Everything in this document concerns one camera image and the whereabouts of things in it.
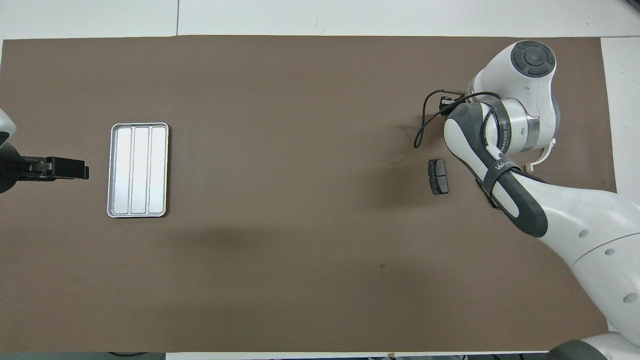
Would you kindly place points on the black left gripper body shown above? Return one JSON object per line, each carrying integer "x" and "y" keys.
{"x": 15, "y": 169}

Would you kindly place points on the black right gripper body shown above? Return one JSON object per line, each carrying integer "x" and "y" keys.
{"x": 447, "y": 104}

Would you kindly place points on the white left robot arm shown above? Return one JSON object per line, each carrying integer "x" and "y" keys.
{"x": 5, "y": 125}

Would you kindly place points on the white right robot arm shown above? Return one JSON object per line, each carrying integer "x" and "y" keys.
{"x": 575, "y": 225}

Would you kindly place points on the silver metal tray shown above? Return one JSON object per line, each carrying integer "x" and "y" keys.
{"x": 140, "y": 170}

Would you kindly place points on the short dark brake pad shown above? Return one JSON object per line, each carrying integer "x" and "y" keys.
{"x": 439, "y": 177}

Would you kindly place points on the brown table mat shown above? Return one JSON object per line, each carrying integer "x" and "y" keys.
{"x": 300, "y": 150}

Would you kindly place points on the white semicircular plastic bracket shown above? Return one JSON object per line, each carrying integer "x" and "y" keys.
{"x": 542, "y": 160}

